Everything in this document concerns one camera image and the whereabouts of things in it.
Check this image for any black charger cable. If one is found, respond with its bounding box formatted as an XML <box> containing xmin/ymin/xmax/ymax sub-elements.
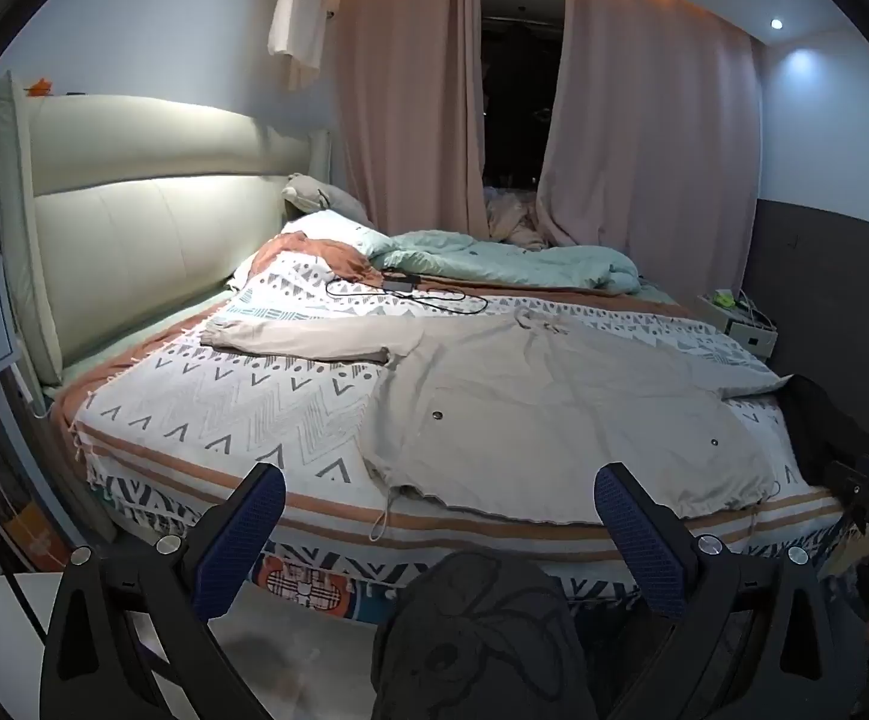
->
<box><xmin>325</xmin><ymin>274</ymin><xmax>490</xmax><ymax>316</ymax></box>

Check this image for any grey plush toy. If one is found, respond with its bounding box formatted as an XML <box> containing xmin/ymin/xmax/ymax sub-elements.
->
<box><xmin>282</xmin><ymin>172</ymin><xmax>364</xmax><ymax>222</ymax></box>

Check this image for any patterned tasselled blanket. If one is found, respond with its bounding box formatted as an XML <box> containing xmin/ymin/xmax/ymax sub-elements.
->
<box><xmin>70</xmin><ymin>232</ymin><xmax>848</xmax><ymax>616</ymax></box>

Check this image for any pink cloth pile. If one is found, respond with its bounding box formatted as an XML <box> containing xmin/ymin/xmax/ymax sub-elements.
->
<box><xmin>486</xmin><ymin>187</ymin><xmax>556</xmax><ymax>248</ymax></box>

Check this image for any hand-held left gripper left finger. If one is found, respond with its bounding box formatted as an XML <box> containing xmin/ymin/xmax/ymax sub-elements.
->
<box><xmin>39</xmin><ymin>461</ymin><xmax>289</xmax><ymax>720</ymax></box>

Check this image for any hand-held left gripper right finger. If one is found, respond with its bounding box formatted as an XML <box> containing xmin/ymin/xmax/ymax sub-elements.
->
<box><xmin>592</xmin><ymin>461</ymin><xmax>867</xmax><ymax>720</ymax></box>

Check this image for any mint green duvet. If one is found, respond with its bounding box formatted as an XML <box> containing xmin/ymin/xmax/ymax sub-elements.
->
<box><xmin>355</xmin><ymin>229</ymin><xmax>642</xmax><ymax>293</ymax></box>

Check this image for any white pillow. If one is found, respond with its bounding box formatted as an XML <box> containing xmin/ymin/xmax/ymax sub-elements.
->
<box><xmin>280</xmin><ymin>210</ymin><xmax>385</xmax><ymax>256</ymax></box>

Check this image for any dark cloth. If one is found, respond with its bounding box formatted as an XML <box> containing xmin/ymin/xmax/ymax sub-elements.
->
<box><xmin>780</xmin><ymin>375</ymin><xmax>869</xmax><ymax>481</ymax></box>

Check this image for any beige jacket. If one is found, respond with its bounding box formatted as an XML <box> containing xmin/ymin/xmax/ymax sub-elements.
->
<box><xmin>202</xmin><ymin>307</ymin><xmax>792</xmax><ymax>526</ymax></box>

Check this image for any orange box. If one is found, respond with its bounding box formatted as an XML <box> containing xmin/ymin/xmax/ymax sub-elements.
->
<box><xmin>0</xmin><ymin>502</ymin><xmax>64</xmax><ymax>571</ymax></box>

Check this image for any mint green bed sheet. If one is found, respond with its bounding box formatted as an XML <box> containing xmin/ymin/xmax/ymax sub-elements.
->
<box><xmin>40</xmin><ymin>292</ymin><xmax>241</xmax><ymax>391</ymax></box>

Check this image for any cream padded headboard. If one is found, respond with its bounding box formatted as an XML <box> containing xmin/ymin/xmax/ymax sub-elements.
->
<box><xmin>0</xmin><ymin>71</ymin><xmax>331</xmax><ymax>391</ymax></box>

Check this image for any white nightstand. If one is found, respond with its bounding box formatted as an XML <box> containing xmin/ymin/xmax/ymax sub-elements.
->
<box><xmin>697</xmin><ymin>289</ymin><xmax>781</xmax><ymax>357</ymax></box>

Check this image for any white hanging garment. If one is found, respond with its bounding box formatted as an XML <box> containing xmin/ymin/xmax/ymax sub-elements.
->
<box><xmin>268</xmin><ymin>0</ymin><xmax>334</xmax><ymax>91</ymax></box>

